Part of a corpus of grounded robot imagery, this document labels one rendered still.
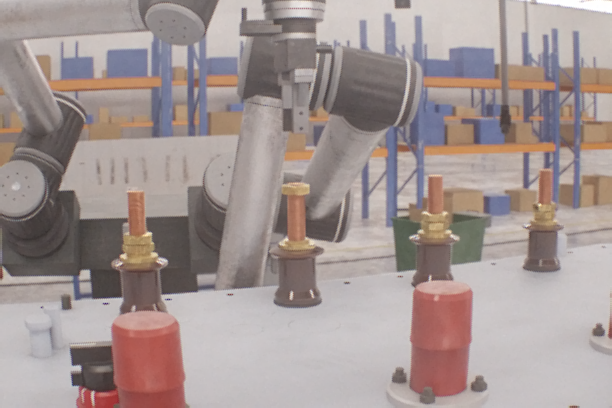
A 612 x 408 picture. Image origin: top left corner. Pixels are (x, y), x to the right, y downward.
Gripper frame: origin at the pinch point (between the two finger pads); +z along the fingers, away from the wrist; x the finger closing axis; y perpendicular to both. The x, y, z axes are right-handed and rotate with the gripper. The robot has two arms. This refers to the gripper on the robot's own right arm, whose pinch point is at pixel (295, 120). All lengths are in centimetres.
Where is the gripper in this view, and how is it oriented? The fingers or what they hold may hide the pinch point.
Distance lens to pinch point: 116.6
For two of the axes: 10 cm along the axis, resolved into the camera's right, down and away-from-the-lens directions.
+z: 0.1, 9.9, 1.0
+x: -2.1, -1.0, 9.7
